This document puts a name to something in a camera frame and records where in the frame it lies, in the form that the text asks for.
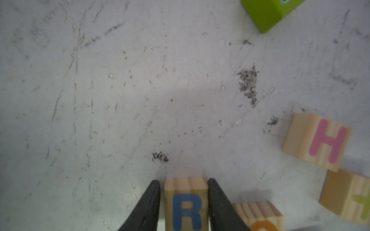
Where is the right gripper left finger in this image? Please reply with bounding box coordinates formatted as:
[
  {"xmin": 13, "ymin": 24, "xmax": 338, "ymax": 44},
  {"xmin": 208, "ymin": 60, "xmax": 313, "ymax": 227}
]
[{"xmin": 118, "ymin": 180, "xmax": 161, "ymax": 231}]

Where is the green N letter block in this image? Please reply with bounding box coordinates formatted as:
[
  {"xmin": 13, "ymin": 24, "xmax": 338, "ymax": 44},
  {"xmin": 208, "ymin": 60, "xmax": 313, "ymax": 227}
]
[{"xmin": 241, "ymin": 0, "xmax": 304, "ymax": 33}]

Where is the wooden H letter block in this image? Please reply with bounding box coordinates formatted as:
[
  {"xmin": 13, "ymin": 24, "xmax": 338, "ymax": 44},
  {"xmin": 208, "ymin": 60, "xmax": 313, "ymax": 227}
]
[{"xmin": 282, "ymin": 113, "xmax": 352, "ymax": 172}]

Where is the wooden plus sign block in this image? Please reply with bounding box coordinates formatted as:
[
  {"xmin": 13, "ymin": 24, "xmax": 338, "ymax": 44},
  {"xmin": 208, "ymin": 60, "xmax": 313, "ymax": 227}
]
[{"xmin": 319, "ymin": 169, "xmax": 370, "ymax": 226}]

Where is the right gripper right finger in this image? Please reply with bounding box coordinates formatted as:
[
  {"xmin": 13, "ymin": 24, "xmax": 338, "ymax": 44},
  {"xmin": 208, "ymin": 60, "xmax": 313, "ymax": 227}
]
[{"xmin": 208, "ymin": 178, "xmax": 250, "ymax": 231}]

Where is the wooden R letter block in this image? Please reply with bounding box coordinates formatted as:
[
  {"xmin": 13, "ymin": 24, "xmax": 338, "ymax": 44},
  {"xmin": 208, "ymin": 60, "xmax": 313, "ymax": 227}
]
[{"xmin": 164, "ymin": 177, "xmax": 209, "ymax": 231}]

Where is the wooden Q letter block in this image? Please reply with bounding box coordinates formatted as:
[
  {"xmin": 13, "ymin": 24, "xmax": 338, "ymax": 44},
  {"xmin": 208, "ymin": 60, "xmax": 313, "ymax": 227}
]
[{"xmin": 233, "ymin": 201, "xmax": 285, "ymax": 231}]

